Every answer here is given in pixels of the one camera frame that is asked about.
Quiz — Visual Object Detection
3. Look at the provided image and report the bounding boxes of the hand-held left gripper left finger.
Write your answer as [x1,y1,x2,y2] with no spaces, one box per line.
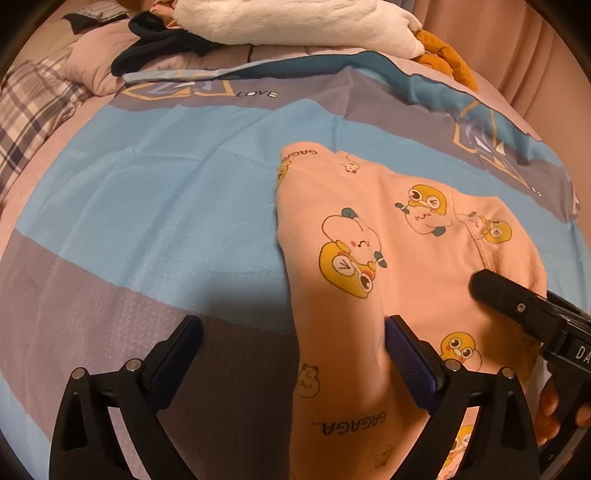
[48,315,205,480]

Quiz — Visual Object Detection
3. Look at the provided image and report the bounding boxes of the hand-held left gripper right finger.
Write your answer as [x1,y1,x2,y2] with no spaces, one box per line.
[385,315,541,480]

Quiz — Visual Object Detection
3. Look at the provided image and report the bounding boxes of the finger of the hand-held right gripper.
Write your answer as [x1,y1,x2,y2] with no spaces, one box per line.
[468,270,557,344]

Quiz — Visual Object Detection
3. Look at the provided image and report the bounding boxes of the pink cartoon print garment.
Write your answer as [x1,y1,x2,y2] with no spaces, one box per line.
[276,143,550,480]

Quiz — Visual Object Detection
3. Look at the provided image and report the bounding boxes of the person's right hand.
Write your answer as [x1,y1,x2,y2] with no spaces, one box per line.
[537,369,575,432]

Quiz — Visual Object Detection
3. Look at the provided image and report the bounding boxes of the blue and grey bed cover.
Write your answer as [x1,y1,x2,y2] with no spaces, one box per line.
[0,51,583,480]

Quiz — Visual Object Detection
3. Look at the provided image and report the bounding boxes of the pink curtain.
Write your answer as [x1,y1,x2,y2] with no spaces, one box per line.
[416,0,591,153]

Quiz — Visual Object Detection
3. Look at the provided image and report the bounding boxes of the plaid pillow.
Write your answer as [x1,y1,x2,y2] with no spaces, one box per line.
[0,48,93,204]

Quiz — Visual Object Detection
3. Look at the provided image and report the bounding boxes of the navy blue cloth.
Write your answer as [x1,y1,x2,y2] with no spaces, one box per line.
[112,11,222,78]

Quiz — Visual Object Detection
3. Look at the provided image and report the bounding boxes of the white plush blanket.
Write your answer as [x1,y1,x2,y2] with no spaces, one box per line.
[173,0,426,58]

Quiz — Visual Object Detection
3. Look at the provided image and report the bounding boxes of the dark striped cloth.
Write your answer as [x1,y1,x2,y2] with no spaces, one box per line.
[62,0,124,35]

